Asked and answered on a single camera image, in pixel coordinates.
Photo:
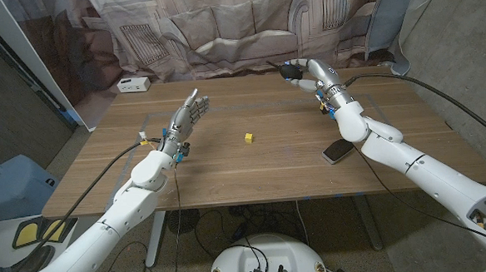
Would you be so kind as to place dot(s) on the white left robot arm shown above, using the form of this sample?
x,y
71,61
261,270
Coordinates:
x,y
130,204

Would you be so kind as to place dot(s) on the white table leg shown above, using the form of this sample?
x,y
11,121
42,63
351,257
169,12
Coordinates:
x,y
154,240

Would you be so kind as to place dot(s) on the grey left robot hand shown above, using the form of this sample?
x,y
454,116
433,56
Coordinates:
x,y
184,119

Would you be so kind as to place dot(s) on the black rubber air blower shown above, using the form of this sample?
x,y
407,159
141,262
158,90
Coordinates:
x,y
291,72

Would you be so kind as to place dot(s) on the blue plastic bin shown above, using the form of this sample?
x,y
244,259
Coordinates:
x,y
12,185

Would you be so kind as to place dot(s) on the grey table leg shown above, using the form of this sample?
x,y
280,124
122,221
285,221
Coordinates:
x,y
368,225

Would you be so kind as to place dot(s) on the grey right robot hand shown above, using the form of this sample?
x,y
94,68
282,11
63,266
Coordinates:
x,y
325,75

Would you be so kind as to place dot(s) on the white power strip box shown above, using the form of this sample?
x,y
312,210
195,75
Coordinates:
x,y
133,84

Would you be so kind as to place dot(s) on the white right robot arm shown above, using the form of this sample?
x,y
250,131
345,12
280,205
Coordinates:
x,y
432,174

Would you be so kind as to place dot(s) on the white frame post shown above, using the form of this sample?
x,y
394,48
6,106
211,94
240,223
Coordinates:
x,y
35,63

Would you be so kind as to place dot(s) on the printed fabric backdrop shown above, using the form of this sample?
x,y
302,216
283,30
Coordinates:
x,y
229,28

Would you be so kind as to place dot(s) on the round black floor fan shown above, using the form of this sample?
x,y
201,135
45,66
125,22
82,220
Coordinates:
x,y
183,221

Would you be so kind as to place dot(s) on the small yellow block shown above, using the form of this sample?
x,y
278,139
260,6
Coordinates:
x,y
249,138

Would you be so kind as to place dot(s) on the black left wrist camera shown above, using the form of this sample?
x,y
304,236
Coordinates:
x,y
185,149

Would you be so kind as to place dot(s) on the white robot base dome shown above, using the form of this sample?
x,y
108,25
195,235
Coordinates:
x,y
265,251

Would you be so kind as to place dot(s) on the yellow and black foot pedal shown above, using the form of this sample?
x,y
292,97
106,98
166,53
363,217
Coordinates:
x,y
27,233

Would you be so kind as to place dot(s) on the dark person's shoe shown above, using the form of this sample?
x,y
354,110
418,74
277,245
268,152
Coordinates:
x,y
35,259

